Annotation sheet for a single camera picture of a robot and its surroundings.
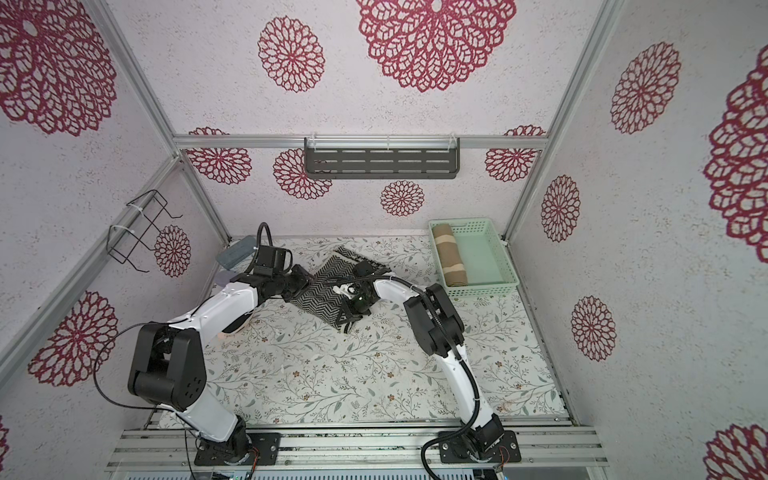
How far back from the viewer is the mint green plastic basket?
1.02 metres

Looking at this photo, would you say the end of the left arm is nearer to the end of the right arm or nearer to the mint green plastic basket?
the end of the right arm

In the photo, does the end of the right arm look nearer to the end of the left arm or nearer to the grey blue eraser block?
the end of the left arm

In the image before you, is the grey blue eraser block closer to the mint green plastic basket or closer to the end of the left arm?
the end of the left arm

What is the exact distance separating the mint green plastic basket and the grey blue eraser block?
73cm

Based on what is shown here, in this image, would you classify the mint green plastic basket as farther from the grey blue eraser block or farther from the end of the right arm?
the grey blue eraser block

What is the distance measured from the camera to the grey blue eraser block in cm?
112
